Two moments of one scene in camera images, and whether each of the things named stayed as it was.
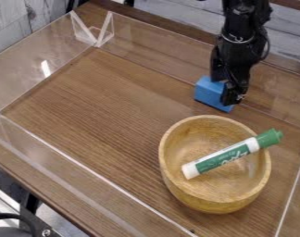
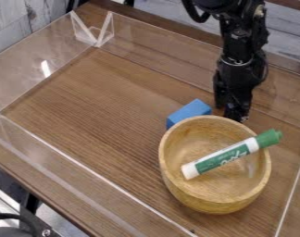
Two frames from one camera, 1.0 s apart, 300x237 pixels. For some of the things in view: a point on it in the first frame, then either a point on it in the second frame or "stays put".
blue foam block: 208,93 to 196,108
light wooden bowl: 228,188 stays put
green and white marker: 252,143 stays put
